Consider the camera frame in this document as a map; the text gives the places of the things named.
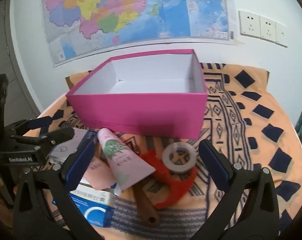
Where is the colourful wall map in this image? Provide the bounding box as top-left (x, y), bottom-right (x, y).
top-left (41, 0), bottom-right (235, 67)

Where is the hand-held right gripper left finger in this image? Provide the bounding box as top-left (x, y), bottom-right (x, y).
top-left (12, 139), bottom-right (104, 240)

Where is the red corkscrew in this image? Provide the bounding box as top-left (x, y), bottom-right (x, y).
top-left (140, 150), bottom-right (199, 208)

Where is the brown wooden board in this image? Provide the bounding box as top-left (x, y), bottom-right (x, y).
top-left (65, 76), bottom-right (75, 92)

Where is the white wall socket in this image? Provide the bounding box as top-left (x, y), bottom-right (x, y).
top-left (260, 15), bottom-right (277, 43)
top-left (239, 10), bottom-right (261, 38)
top-left (275, 21), bottom-right (289, 48)

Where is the grey door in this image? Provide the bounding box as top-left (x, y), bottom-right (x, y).
top-left (0, 0), bottom-right (41, 120)

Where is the pink cardboard box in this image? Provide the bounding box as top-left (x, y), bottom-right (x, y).
top-left (66, 49), bottom-right (208, 139)

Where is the blue and white medicine box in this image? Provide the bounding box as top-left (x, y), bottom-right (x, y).
top-left (52, 190), bottom-right (115, 228)

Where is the white hand cream tube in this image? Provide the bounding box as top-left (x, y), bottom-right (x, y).
top-left (111, 182), bottom-right (123, 197)

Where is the tape roll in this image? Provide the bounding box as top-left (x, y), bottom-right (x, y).
top-left (162, 142), bottom-right (198, 174)

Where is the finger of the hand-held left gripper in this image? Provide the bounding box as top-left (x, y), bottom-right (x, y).
top-left (6, 116), bottom-right (54, 137)
top-left (13, 127), bottom-right (75, 153)

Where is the orange patterned blanket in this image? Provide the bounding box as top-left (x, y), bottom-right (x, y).
top-left (23, 62), bottom-right (302, 240)

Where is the brown wooden handle tool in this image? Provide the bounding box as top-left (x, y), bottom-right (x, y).
top-left (132, 185), bottom-right (159, 227)

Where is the pink hand cream tube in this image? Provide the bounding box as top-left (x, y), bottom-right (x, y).
top-left (97, 128), bottom-right (156, 192)

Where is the pink paper packet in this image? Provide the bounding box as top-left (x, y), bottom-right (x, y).
top-left (83, 157), bottom-right (116, 190)

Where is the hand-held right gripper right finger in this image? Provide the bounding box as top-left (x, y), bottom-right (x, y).
top-left (191, 140), bottom-right (281, 240)

